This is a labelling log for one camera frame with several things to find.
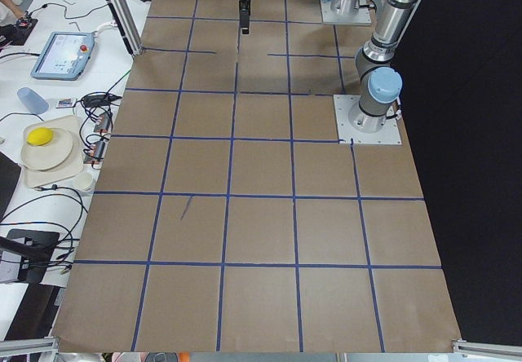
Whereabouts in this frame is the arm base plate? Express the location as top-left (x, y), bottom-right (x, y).
top-left (334, 95), bottom-right (402, 145)
top-left (321, 0), bottom-right (372, 26)

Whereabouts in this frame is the beige tray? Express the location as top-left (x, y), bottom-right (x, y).
top-left (20, 115), bottom-right (83, 188)

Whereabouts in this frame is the blue teach pendant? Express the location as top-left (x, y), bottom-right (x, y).
top-left (31, 32), bottom-right (95, 81)

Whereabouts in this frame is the white paper cup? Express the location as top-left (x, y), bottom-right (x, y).
top-left (73, 172), bottom-right (96, 195)

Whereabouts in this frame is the aluminium frame post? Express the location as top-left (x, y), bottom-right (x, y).
top-left (105, 0), bottom-right (143, 56)

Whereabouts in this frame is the yellow lemon toy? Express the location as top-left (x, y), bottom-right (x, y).
top-left (26, 127), bottom-right (54, 147)

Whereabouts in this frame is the blue plastic cup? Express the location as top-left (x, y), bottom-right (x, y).
top-left (17, 87), bottom-right (49, 115)

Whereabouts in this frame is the black camera stand base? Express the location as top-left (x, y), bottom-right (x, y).
top-left (1, 228), bottom-right (60, 284)

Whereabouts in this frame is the beige plate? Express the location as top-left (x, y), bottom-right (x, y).
top-left (20, 128), bottom-right (73, 170)

